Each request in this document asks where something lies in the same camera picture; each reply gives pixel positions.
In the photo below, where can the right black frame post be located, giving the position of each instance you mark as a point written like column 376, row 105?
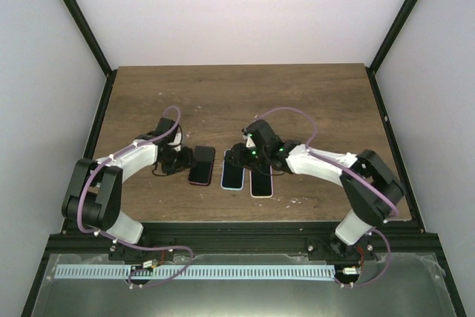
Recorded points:
column 395, row 29

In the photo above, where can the light blue phone case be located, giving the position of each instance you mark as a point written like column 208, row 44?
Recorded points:
column 222, row 179

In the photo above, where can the black frame post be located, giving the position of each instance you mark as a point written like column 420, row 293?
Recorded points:
column 84, row 28
column 395, row 29

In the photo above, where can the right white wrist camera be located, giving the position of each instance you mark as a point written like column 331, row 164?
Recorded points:
column 259, row 134

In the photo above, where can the black phone case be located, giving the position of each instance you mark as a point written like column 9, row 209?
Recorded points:
column 204, row 157

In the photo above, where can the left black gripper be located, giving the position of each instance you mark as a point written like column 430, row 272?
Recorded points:
column 185, row 162

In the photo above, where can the left black frame post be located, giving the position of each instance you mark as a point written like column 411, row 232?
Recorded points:
column 84, row 28

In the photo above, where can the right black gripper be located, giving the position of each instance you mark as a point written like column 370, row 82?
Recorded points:
column 239, row 157

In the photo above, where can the black aluminium frame rail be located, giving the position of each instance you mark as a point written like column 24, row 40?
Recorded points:
column 276, row 237

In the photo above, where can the maroon phone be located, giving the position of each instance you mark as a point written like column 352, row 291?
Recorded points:
column 200, row 176

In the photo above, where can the light blue slotted cable duct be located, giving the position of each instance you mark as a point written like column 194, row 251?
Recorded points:
column 199, row 272

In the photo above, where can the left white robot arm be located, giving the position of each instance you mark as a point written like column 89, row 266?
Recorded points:
column 94, row 195

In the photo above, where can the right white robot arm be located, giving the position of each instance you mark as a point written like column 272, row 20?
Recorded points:
column 372, row 189

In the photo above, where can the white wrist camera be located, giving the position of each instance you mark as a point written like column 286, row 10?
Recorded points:
column 259, row 134
column 177, row 140

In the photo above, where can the white phone case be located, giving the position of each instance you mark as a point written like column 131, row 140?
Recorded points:
column 261, row 196

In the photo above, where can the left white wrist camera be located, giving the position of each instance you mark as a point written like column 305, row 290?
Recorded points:
column 177, row 140

